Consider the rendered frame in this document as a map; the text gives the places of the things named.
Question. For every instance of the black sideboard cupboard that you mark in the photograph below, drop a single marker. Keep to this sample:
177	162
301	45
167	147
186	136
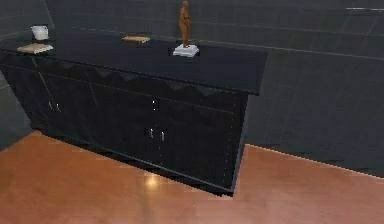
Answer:
133	110

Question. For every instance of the brown figure statue white base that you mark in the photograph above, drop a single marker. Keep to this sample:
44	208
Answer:
185	26

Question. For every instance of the tan book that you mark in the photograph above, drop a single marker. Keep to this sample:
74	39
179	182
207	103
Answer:
35	48
136	39

